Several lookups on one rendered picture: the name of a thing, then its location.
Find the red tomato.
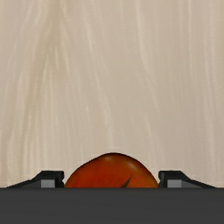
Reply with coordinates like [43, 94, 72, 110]
[64, 152, 160, 189]

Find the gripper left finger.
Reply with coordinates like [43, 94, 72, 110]
[6, 170, 65, 189]

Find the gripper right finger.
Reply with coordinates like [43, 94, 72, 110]
[157, 170, 217, 189]

